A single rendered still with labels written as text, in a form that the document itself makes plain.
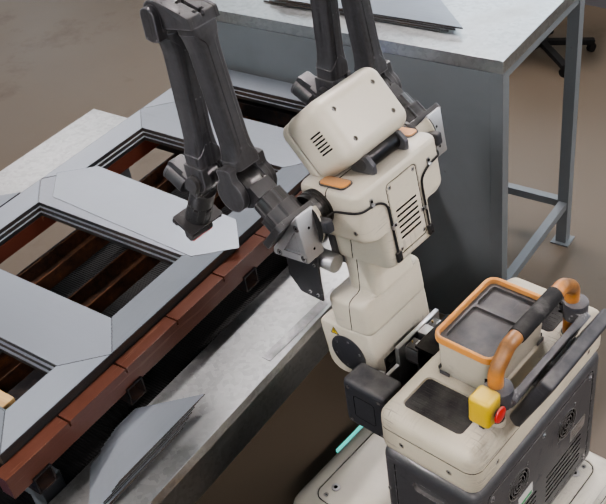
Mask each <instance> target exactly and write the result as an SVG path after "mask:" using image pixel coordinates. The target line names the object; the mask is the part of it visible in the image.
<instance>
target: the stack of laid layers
mask: <svg viewBox="0 0 606 504"><path fill-rule="evenodd" d="M233 87H234V90H235V93H236V97H237V98H239V99H243V100H247V101H251V102H255V103H259V104H263V105H268V106H272V107H276V108H280V109H284V110H288V111H292V112H297V113H299V112H300V111H301V110H302V109H304V108H305V107H306V105H305V104H304V103H303V102H300V101H295V100H291V99H287V98H282V97H278V96H274V95H270V94H265V93H261V92H257V91H252V90H248V89H244V88H240V87H235V86H233ZM144 140H146V141H150V142H153V143H156V144H160V145H163V146H167V147H170V148H174V149H177V150H180V151H184V140H183V139H180V138H176V137H173V136H169V135H166V134H162V133H159V132H155V131H151V130H148V129H144V128H141V129H140V130H139V131H137V132H136V133H134V134H133V135H132V136H130V137H129V138H127V139H126V140H125V141H123V142H122V143H121V144H119V145H118V146H116V147H115V148H114V149H112V150H111V151H109V152H108V153H107V154H105V155H104V156H102V157H101V158H100V159H98V160H97V161H95V162H94V163H93V164H91V165H90V166H89V167H94V166H100V167H102V168H105V169H106V168H108V167H109V166H110V165H112V164H113V163H114V162H116V161H117V160H119V159H120V158H121V157H123V156H124V155H125V154H127V153H128V152H129V151H131V150H132V149H134V148H135V147H136V146H138V145H139V144H140V143H142V142H143V141H144ZM55 179H56V176H52V177H47V178H42V179H41V180H40V189H39V199H38V203H37V204H36V205H34V206H33V207H32V208H30V209H29V210H27V211H26V212H25V213H23V214H22V215H20V216H19V217H18V218H16V219H15V220H14V221H12V222H11V223H9V224H8V225H7V226H5V227H4V228H2V229H1V230H0V246H1V245H3V244H4V243H5V242H7V241H8V240H10V239H11V238H12V237H14V236H15V235H16V234H18V233H19V232H20V231H22V230H23V229H24V228H26V227H27V226H29V225H30V224H31V223H33V222H34V221H35V220H37V219H38V218H39V217H41V216H44V217H47V218H50V219H52V220H55V221H58V222H60V223H63V224H65V225H68V226H71V227H73V228H76V229H78V230H81V231H84V232H86V233H89V234H92V235H94V236H97V237H99V238H102V239H105V240H107V241H110V242H113V243H115V244H118V245H120V246H123V247H126V248H128V249H131V250H133V251H136V252H139V253H141V254H144V255H147V256H149V257H152V258H154V259H157V260H160V261H162V262H165V263H168V264H170V265H172V264H173V263H174V262H175V261H176V260H177V259H178V258H180V257H181V256H183V255H186V254H184V253H181V252H179V251H177V250H174V249H172V248H170V247H167V246H165V245H163V244H160V243H158V242H156V241H153V240H151V239H149V238H146V237H144V236H142V235H139V234H137V233H135V232H133V231H130V230H128V229H126V228H123V227H121V226H119V225H116V224H114V223H112V222H109V221H107V220H105V219H103V218H100V217H98V216H96V215H93V214H91V213H89V212H86V211H84V210H82V209H80V208H77V207H75V206H73V205H70V204H68V203H66V202H63V201H61V200H59V199H57V198H54V197H53V191H54V185H55ZM263 220H264V219H263V218H262V217H261V218H260V219H259V220H258V221H257V222H256V223H254V224H253V225H252V226H251V227H250V228H249V229H248V230H247V231H246V232H245V233H243V234H242V235H241V236H240V237H239V247H240V246H241V245H242V244H243V243H244V242H246V241H247V240H248V239H249V238H250V237H251V236H252V235H253V234H254V235H255V232H256V231H257V230H259V229H260V228H261V227H262V226H263V224H262V221H263ZM237 249H238V248H237ZM237 249H231V250H226V251H224V252H223V253H221V254H220V255H219V256H218V257H217V258H216V259H215V260H214V261H213V262H212V263H211V264H209V265H208V266H207V267H206V268H205V269H204V270H203V271H202V272H201V273H200V274H198V275H197V276H196V277H195V278H194V279H193V280H192V281H191V282H190V283H189V284H187V285H186V286H185V287H184V288H183V289H182V290H181V291H180V292H179V293H178V294H176V295H175V296H174V297H173V298H172V299H171V300H170V301H169V302H168V303H167V304H166V305H164V306H163V307H162V308H161V309H160V310H159V311H158V312H157V313H156V314H155V315H153V316H152V317H151V318H150V319H149V320H148V321H147V322H146V323H145V324H144V325H142V326H141V327H140V328H139V329H138V330H137V331H136V332H135V333H134V334H133V335H131V336H130V337H129V338H128V339H127V340H126V341H125V342H124V343H123V344H122V345H121V346H119V347H118V348H117V349H116V350H115V351H114V352H113V353H112V354H111V355H110V356H108V357H107V358H106V359H105V360H104V361H103V362H102V363H101V364H100V365H99V366H97V367H96V368H95V369H94V370H93V371H92V372H91V373H90V374H89V375H88V376H86V377H85V378H84V379H83V380H82V381H81V382H80V383H79V384H78V385H77V386H76V387H74V388H73V389H72V390H71V391H70V392H69V393H68V394H67V395H66V396H65V397H63V398H62V399H61V400H60V401H59V402H58V403H57V404H56V405H55V406H54V407H52V408H51V409H50V410H49V411H48V412H47V413H46V414H45V415H44V416H43V417H41V418H40V419H39V420H38V421H37V422H36V423H35V424H34V425H33V426H32V427H31V428H29V429H28V430H27V431H26V432H25V433H24V434H23V435H22V436H21V437H20V438H18V439H17V440H16V441H15V442H14V443H13V444H12V445H11V446H10V447H9V448H7V449H6V450H5V451H4V452H3V453H2V454H1V455H0V463H1V464H3V465H4V464H5V463H6V462H7V461H8V460H9V459H10V458H11V457H12V456H13V455H14V454H16V453H17V452H18V451H19V450H20V449H21V448H22V447H23V446H24V445H25V444H26V443H27V442H29V441H30V440H31V439H32V438H33V437H34V436H35V435H36V434H37V433H38V432H39V431H40V430H42V429H43V428H44V427H45V426H46V425H47V424H48V423H49V422H50V421H51V420H52V419H53V418H55V417H56V416H57V417H58V414H59V413H60V412H61V411H62V410H63V409H64V408H65V407H67V406H68V405H69V404H70V403H71V402H72V401H73V400H74V399H75V398H76V397H77V396H78V395H80V394H81V393H82V392H83V391H84V390H85V389H86V388H87V387H88V386H89V385H90V384H91V383H93V382H94V381H95V380H96V379H97V378H98V377H99V376H100V375H101V374H102V373H103V372H104V371H106V370H107V369H108V368H109V367H110V366H111V365H112V364H114V365H115V363H114V362H115V361H116V360H117V359H119V358H120V357H121V356H122V355H123V354H124V353H125V352H126V351H127V350H128V349H129V348H131V347H132V346H133V345H134V344H135V343H136V342H137V341H138V340H139V339H140V338H141V337H142V336H144V335H145V334H146V333H147V332H148V331H149V330H150V329H151V328H152V327H153V326H154V325H155V324H157V323H158V322H159V321H160V320H161V319H162V318H163V317H166V314H167V313H168V312H170V311H171V310H172V309H173V308H174V307H175V306H176V305H177V304H178V303H179V302H180V301H181V300H183V299H184V298H185V297H186V296H187V295H188V294H189V293H190V292H191V291H192V290H193V289H195V288H196V287H197V286H198V285H199V284H200V283H201V282H202V281H203V280H204V279H205V278H206V277H208V276H209V275H210V274H212V272H213V271H214V270H215V269H216V268H217V267H218V266H219V265H221V264H222V263H223V262H224V261H225V260H226V259H227V258H228V257H229V256H230V255H231V254H232V253H234V252H235V251H236V250H237ZM0 351H1V352H3V353H5V354H7V355H9V356H11V357H13V358H15V359H17V360H19V361H21V362H22V363H24V364H26V365H28V366H30V367H32V368H34V369H36V370H38V371H40V372H42V373H44V374H47V373H48V372H50V371H51V370H52V369H53V368H54V367H55V366H56V365H54V364H52V363H50V362H48V361H46V360H44V359H42V358H40V357H38V356H36V355H34V354H32V353H30V352H28V351H26V350H24V349H22V348H20V347H18V346H16V345H14V344H12V343H10V342H8V341H6V340H4V339H2V338H0Z"/></svg>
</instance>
